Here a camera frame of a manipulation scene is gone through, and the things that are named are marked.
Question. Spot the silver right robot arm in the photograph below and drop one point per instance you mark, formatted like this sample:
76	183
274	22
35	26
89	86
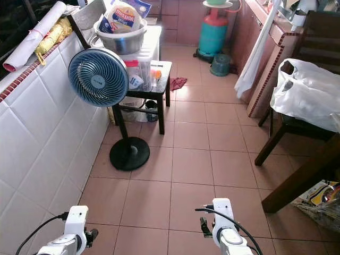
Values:
232	242

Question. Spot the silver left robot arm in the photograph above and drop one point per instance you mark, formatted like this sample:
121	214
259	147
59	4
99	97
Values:
59	247

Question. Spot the dark wooden table leg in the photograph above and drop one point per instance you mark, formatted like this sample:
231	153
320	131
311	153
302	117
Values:
300	183

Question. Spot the patterned yellow black bag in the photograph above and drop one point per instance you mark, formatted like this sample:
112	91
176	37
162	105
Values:
321	204

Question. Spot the dark wooden chair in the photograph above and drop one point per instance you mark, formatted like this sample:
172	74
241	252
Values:
287	130

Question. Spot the small black side table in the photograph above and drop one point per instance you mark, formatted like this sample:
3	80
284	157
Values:
162	89

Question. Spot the red cloth rag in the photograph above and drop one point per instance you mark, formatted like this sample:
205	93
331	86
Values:
178	82

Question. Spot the brown tiled kitchen counter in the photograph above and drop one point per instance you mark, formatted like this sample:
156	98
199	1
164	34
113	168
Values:
265	85

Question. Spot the blue standing fan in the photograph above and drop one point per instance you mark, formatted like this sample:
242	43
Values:
99	77

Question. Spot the small orange bottle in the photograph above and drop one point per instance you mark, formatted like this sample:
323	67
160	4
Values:
156	74

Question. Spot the small green plastic pot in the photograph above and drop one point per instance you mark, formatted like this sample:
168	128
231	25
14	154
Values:
220	65

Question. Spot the white plastic bag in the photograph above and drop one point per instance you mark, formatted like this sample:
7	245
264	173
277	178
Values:
305	93

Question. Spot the clear container with red lid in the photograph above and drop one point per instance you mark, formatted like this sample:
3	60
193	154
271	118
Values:
140	74

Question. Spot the white leaning plastic sheet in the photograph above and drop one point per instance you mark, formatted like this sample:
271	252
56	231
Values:
257	56

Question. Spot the white plastic storage box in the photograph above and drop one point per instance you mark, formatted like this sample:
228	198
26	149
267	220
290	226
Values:
152	42

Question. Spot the teal gas cylinder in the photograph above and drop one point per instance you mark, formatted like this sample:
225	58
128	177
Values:
213	33

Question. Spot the large steel basin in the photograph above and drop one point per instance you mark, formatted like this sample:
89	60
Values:
121	42

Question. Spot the yellow folded umbrella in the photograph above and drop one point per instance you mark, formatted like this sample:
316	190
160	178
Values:
52	38

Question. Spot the rolled white paper sheet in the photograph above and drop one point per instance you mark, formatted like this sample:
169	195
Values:
33	37

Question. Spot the blue orange wraps packet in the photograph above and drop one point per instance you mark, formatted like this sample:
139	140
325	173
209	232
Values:
123	17

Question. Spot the light green plate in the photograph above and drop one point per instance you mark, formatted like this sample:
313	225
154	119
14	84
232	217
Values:
218	3

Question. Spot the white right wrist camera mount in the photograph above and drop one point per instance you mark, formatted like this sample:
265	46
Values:
223	212

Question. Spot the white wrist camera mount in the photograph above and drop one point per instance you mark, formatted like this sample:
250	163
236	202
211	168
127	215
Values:
223	212
76	219

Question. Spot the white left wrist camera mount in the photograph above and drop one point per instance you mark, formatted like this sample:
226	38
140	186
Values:
76	219

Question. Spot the grey board with black frame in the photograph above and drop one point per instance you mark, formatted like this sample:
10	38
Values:
88	15

